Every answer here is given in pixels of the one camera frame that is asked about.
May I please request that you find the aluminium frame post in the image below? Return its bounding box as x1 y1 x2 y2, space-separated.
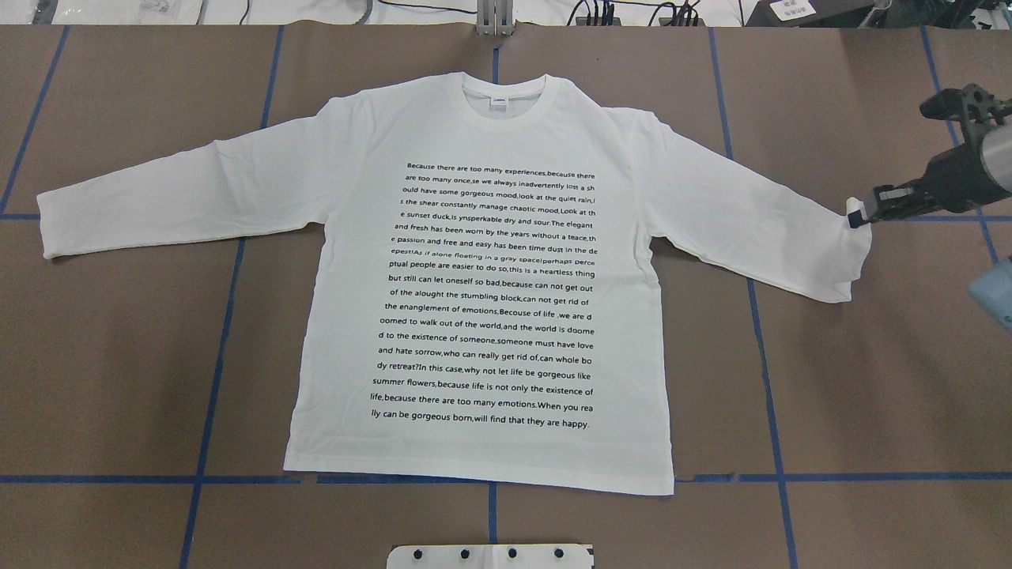
476 0 515 36

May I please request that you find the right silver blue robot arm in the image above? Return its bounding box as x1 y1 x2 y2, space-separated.
847 84 1011 229

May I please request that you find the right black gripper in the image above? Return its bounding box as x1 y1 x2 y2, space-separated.
847 162 989 229

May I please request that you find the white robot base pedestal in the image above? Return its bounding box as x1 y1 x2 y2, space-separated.
386 543 595 568

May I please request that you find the white long-sleeve printed shirt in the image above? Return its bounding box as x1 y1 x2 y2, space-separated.
37 73 872 495

